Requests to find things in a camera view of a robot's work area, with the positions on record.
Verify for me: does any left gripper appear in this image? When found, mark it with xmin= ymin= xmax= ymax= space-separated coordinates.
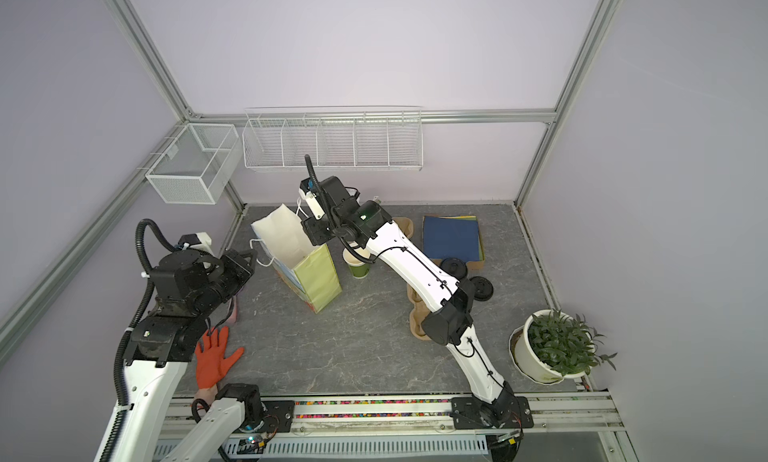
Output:
xmin=192 ymin=248 xmax=258 ymax=319

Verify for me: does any green paper cup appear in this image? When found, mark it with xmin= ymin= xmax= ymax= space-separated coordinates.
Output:
xmin=342 ymin=247 xmax=371 ymax=279

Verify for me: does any green paper gift bag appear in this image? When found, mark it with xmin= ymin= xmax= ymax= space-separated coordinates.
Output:
xmin=251 ymin=204 xmax=342 ymax=313

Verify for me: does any single brown pulp cup carrier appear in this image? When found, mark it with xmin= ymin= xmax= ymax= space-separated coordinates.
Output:
xmin=407 ymin=285 xmax=431 ymax=341

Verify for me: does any black paper cup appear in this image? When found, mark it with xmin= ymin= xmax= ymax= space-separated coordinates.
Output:
xmin=439 ymin=257 xmax=469 ymax=280

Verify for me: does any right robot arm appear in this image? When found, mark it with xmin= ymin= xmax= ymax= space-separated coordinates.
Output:
xmin=299 ymin=174 xmax=519 ymax=428

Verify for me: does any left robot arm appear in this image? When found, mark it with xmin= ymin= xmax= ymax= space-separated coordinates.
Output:
xmin=95 ymin=218 xmax=265 ymax=461

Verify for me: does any brown pulp cup carrier stack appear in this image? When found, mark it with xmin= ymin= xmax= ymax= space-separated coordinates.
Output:
xmin=393 ymin=217 xmax=414 ymax=239

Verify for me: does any small white mesh basket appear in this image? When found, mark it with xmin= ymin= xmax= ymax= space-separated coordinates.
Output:
xmin=146 ymin=123 xmax=242 ymax=205

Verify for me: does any cardboard tray with napkins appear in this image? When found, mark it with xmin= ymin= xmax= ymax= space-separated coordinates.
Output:
xmin=422 ymin=215 xmax=485 ymax=270

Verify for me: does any black cup lid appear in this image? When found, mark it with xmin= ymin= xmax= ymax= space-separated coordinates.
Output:
xmin=470 ymin=276 xmax=495 ymax=302

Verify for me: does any potted green plant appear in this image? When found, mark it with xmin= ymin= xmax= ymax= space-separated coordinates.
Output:
xmin=508 ymin=309 xmax=616 ymax=385

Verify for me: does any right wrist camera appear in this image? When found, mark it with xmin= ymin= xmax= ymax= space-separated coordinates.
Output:
xmin=299 ymin=183 xmax=325 ymax=220

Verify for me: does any red handled tool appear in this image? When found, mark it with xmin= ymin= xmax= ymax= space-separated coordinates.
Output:
xmin=194 ymin=326 xmax=245 ymax=402

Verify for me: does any wide white wire basket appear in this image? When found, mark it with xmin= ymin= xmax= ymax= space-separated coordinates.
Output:
xmin=241 ymin=106 xmax=424 ymax=170

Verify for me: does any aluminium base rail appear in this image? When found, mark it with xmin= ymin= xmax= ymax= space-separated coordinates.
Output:
xmin=104 ymin=392 xmax=640 ymax=462

